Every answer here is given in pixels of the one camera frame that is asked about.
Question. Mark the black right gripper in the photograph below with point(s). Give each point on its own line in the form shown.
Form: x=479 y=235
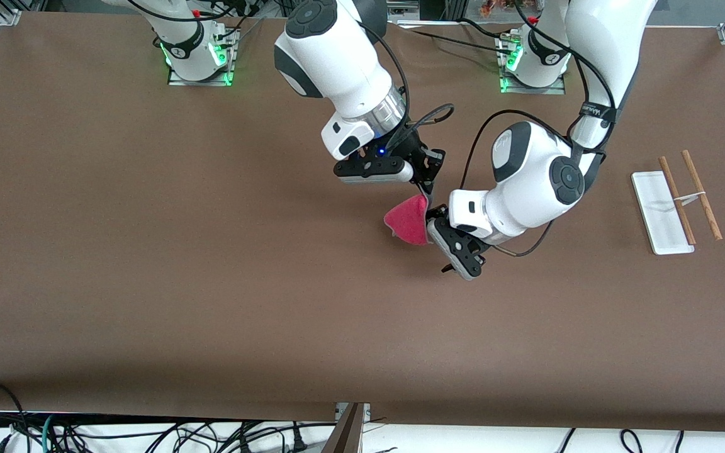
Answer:
x=414 y=151

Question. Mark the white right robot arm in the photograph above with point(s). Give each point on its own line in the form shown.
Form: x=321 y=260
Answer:
x=337 y=63

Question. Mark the pink microfibre towel grey edge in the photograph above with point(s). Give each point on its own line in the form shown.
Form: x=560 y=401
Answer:
x=408 y=220

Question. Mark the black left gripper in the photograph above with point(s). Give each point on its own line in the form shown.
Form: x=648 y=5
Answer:
x=439 y=211

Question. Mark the white rack base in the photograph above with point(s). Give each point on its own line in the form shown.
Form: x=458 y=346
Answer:
x=658 y=214

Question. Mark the white rack crossbar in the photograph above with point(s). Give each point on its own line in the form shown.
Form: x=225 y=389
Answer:
x=690 y=199

